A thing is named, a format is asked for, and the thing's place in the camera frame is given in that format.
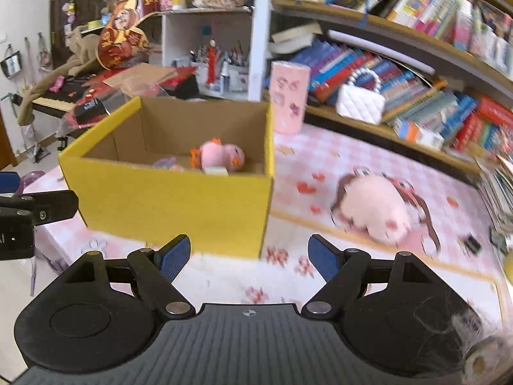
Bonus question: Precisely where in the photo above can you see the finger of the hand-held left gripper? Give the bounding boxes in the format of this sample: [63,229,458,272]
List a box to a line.
[12,190,79,225]
[0,172,21,196]

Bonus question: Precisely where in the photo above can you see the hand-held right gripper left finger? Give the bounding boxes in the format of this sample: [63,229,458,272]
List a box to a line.
[58,234,197,321]

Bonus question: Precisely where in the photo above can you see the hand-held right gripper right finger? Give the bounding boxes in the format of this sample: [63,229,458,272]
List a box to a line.
[301,235,442,321]

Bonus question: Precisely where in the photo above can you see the yellow cardboard box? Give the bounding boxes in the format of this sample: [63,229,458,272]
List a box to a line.
[58,96,276,259]

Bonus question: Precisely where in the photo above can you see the pink plush pig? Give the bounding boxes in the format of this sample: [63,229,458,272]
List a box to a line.
[340,176,413,245]

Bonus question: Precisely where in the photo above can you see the purple plastic bag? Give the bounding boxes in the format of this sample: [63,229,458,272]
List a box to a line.
[20,170,46,193]

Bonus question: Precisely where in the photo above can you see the pink printed desk mat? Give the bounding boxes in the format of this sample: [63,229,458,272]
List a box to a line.
[24,122,509,329]

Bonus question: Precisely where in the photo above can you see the black electric piano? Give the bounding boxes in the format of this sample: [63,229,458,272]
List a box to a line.
[30,74,121,121]

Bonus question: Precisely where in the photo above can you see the purple small toy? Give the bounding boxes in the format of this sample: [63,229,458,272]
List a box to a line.
[152,157,183,171]

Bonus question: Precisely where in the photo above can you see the red black plastic bag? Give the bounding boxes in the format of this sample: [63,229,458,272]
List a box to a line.
[66,88,117,129]

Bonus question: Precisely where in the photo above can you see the pink plush duck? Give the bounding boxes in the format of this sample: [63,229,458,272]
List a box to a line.
[189,138,246,173]

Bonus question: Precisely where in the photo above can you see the hanging small bag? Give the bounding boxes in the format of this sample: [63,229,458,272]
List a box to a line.
[0,36,21,79]
[38,34,53,73]

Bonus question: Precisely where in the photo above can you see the brown cloth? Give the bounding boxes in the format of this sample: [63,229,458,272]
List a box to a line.
[18,34,105,125]

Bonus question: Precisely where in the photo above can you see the black binder clip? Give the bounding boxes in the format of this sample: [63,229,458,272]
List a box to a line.
[461,235,482,255]

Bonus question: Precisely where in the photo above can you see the brown flat cardboard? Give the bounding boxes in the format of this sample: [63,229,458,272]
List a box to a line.
[104,62,177,97]

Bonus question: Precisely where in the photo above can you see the white quilted pearl handbag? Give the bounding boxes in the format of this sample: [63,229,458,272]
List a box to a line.
[336,67,387,126]

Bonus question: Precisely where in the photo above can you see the grey furry tuft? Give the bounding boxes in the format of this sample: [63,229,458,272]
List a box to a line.
[417,305,508,381]

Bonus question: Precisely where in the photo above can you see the orange blue white carton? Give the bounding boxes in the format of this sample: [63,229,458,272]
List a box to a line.
[391,118,445,150]

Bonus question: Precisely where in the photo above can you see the pink printed canister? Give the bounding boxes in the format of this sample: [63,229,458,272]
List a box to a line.
[268,61,311,135]

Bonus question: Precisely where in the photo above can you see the red gold patterned bag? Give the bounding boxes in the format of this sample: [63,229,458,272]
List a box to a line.
[98,0,161,71]

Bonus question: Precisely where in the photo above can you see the stack of papers and booklets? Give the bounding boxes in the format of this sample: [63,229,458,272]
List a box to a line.
[477,156,513,229]

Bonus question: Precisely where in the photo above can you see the pen holder with stationery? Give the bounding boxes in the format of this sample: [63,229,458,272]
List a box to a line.
[190,38,249,93]

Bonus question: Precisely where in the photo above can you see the white cubby shelf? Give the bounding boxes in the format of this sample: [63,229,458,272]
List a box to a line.
[160,8,257,101]

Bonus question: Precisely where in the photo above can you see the white long flat board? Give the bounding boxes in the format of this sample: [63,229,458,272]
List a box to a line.
[326,30,435,75]

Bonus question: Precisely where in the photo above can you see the wooden bookshelf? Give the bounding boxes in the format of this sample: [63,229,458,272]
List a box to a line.
[248,0,513,177]

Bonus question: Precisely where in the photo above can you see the worn thick book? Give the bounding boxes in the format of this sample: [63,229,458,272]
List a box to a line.
[268,24,321,55]

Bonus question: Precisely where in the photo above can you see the large red book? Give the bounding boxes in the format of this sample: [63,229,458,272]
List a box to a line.
[477,96,513,127]

